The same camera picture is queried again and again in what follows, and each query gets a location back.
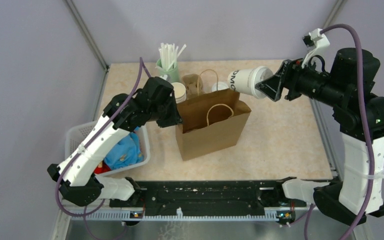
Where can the red snack bag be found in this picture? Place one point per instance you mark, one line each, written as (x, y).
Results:
(102, 168)

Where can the brown paper bag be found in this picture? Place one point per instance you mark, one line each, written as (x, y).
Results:
(210, 122)

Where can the blue snack bag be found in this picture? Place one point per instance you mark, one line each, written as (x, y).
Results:
(125, 153)

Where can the white plastic basket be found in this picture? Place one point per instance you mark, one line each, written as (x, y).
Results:
(78, 134)

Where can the aluminium frame rail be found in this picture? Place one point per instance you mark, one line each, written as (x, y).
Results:
(200, 211)

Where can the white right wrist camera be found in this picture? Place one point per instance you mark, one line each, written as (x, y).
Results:
(316, 42)

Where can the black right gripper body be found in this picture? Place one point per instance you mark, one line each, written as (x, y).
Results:
(305, 81)

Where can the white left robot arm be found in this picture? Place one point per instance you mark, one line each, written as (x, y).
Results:
(75, 179)

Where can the green straw holder cup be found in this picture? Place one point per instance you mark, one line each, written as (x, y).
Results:
(173, 73)

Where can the brown pulp cup carrier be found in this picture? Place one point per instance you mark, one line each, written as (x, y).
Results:
(193, 84)

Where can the white paper straws bundle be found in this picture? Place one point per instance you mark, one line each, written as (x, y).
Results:
(169, 54)

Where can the stack of white lids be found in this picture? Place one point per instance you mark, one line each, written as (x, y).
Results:
(218, 86)

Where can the white plastic cup lid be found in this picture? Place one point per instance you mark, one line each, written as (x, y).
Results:
(259, 77)

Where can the stack of white paper cups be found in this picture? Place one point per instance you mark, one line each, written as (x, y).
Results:
(180, 93)

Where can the white paper coffee cup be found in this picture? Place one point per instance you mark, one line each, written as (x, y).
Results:
(244, 81)

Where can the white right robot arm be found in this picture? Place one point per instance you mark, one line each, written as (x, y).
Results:
(338, 89)

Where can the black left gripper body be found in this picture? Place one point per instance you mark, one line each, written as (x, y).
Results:
(165, 115)

